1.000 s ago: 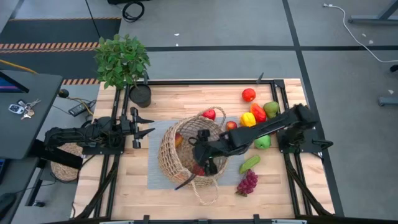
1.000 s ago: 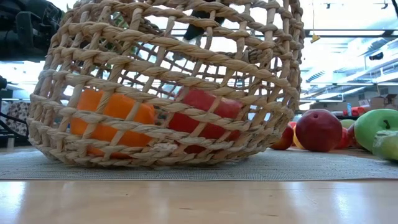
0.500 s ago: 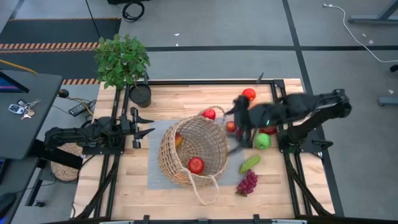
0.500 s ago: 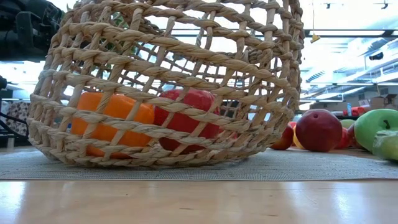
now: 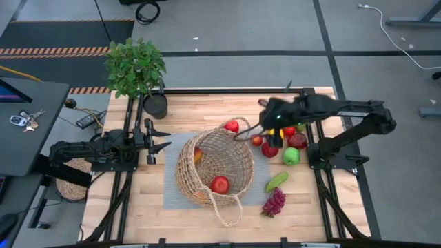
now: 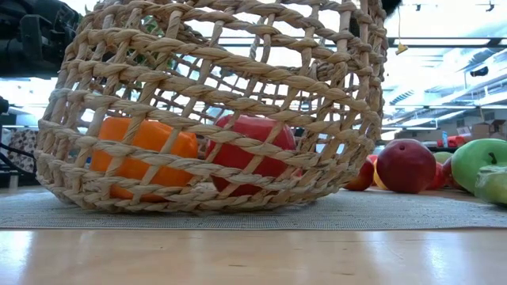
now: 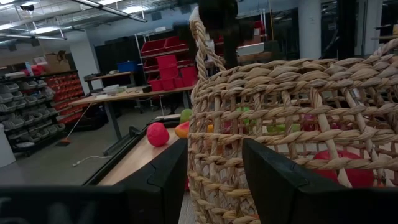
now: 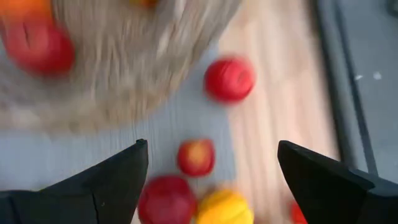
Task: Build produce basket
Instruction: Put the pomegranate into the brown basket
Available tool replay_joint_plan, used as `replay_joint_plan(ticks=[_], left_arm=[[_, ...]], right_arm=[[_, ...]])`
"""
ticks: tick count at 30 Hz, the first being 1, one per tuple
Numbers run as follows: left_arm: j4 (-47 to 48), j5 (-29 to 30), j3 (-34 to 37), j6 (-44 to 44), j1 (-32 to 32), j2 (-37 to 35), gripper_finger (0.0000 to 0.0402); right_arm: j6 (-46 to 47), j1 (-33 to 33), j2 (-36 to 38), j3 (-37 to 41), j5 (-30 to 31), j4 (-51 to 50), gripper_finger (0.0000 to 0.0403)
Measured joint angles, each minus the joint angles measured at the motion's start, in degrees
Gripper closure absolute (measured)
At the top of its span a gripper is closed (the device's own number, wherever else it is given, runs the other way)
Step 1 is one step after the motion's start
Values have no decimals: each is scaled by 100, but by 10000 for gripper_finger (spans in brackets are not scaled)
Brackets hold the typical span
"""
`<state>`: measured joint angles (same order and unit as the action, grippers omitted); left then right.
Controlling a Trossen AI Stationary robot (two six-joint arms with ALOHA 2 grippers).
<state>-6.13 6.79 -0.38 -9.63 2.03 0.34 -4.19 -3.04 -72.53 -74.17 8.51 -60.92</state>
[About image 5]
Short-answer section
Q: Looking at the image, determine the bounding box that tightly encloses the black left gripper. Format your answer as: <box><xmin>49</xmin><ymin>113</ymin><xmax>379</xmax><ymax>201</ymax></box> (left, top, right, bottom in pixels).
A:
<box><xmin>132</xmin><ymin>118</ymin><xmax>173</xmax><ymax>165</ymax></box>

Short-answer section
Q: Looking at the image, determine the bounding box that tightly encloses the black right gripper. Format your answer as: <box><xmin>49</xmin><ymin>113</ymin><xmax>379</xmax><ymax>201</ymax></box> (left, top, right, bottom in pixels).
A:
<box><xmin>234</xmin><ymin>96</ymin><xmax>309</xmax><ymax>149</ymax></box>

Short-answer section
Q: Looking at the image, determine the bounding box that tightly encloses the dark red apple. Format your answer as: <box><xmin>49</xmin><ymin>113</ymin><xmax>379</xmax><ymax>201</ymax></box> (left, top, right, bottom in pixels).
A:
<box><xmin>260</xmin><ymin>141</ymin><xmax>279</xmax><ymax>159</ymax></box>

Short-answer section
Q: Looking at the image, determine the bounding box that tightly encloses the dark red pomegranate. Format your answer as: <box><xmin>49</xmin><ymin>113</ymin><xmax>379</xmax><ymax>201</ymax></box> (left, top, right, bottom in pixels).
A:
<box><xmin>287</xmin><ymin>132</ymin><xmax>308</xmax><ymax>150</ymax></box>

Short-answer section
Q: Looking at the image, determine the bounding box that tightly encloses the green apple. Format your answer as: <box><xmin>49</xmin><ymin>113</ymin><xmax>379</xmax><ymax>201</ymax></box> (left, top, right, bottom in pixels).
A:
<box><xmin>282</xmin><ymin>147</ymin><xmax>301</xmax><ymax>167</ymax></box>

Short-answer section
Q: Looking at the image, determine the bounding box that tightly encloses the green cucumber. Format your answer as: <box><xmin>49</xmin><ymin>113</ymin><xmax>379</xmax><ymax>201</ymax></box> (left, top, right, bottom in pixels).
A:
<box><xmin>264</xmin><ymin>171</ymin><xmax>290</xmax><ymax>194</ymax></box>

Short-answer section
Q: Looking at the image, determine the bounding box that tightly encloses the grey woven placemat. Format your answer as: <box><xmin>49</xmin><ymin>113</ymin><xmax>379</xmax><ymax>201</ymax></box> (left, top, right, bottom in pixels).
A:
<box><xmin>161</xmin><ymin>132</ymin><xmax>273</xmax><ymax>210</ymax></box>

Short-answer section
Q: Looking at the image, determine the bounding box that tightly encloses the small red apple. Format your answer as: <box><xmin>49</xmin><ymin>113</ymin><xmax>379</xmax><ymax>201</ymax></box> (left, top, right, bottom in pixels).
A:
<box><xmin>223</xmin><ymin>119</ymin><xmax>240</xmax><ymax>134</ymax></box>

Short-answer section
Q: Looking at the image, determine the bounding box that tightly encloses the black power adapter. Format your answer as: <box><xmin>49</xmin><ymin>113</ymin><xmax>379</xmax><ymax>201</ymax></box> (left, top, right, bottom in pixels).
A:
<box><xmin>75</xmin><ymin>110</ymin><xmax>107</xmax><ymax>130</ymax></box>

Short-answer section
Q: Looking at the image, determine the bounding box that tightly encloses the green potted plant black pot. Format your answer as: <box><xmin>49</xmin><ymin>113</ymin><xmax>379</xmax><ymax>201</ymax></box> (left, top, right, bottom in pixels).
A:
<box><xmin>104</xmin><ymin>37</ymin><xmax>169</xmax><ymax>121</ymax></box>

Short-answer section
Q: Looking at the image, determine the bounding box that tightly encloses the purple grape bunch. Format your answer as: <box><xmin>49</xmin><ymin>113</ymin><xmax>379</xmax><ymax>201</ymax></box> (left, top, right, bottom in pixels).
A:
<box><xmin>260</xmin><ymin>187</ymin><xmax>287</xmax><ymax>218</ymax></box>

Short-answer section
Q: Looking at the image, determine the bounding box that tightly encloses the round wicker stool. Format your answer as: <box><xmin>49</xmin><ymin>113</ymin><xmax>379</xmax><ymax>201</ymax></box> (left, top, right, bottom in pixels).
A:
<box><xmin>55</xmin><ymin>157</ymin><xmax>93</xmax><ymax>202</ymax></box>

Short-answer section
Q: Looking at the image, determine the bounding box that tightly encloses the black desk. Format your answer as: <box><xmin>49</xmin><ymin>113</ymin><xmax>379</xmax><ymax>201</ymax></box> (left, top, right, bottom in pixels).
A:
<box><xmin>0</xmin><ymin>76</ymin><xmax>71</xmax><ymax>177</ymax></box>

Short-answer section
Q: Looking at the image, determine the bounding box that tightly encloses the bunch of metal keys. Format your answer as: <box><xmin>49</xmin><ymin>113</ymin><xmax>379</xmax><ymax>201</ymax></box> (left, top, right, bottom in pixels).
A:
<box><xmin>19</xmin><ymin>109</ymin><xmax>46</xmax><ymax>134</ymax></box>

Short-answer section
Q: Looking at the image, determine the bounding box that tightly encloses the car key fob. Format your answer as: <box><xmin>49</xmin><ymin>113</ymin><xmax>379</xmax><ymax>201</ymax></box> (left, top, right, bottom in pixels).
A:
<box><xmin>9</xmin><ymin>114</ymin><xmax>28</xmax><ymax>127</ymax></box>

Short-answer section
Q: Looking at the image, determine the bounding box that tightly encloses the black hazard-striped floor mat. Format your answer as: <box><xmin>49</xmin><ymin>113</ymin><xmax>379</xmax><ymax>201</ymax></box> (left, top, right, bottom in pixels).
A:
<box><xmin>0</xmin><ymin>19</ymin><xmax>136</xmax><ymax>94</ymax></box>

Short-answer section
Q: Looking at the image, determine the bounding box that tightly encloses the computer monitor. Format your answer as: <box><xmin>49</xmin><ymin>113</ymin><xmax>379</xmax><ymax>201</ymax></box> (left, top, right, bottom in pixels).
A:
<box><xmin>0</xmin><ymin>78</ymin><xmax>34</xmax><ymax>104</ymax></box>

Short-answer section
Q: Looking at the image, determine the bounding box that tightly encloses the grey furniture foot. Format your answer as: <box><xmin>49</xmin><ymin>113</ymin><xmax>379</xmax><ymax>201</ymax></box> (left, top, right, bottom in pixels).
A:
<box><xmin>419</xmin><ymin>107</ymin><xmax>441</xmax><ymax>118</ymax></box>

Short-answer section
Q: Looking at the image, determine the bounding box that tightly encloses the grey table base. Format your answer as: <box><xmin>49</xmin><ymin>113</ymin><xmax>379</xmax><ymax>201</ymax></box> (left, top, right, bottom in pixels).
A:
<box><xmin>384</xmin><ymin>0</ymin><xmax>441</xmax><ymax>28</ymax></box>

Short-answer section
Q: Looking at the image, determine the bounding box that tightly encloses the black aluminium table frame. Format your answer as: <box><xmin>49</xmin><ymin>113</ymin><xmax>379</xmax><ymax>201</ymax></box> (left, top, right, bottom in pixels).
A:
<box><xmin>81</xmin><ymin>81</ymin><xmax>383</xmax><ymax>248</ymax></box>

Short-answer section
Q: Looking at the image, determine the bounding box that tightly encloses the woven wicker basket with handles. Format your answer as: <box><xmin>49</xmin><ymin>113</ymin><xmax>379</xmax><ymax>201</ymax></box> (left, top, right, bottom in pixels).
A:
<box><xmin>174</xmin><ymin>116</ymin><xmax>255</xmax><ymax>228</ymax></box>

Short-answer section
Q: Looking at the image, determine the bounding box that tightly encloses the coiled black cable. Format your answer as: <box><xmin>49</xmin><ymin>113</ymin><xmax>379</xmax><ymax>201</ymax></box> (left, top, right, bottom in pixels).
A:
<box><xmin>135</xmin><ymin>1</ymin><xmax>161</xmax><ymax>25</ymax></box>

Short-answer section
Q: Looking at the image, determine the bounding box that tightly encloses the thin black floor cable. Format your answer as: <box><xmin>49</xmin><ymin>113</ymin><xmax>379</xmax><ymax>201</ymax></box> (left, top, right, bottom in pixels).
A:
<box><xmin>94</xmin><ymin>0</ymin><xmax>112</xmax><ymax>43</ymax></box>

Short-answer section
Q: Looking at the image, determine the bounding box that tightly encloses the white power cable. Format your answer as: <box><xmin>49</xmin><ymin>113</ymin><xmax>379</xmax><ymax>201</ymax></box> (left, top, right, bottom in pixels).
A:
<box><xmin>358</xmin><ymin>3</ymin><xmax>441</xmax><ymax>70</ymax></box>

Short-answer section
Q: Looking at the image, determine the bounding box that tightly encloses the yellow cable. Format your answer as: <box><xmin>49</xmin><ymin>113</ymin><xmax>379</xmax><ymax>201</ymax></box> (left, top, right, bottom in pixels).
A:
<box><xmin>0</xmin><ymin>65</ymin><xmax>42</xmax><ymax>83</ymax></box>

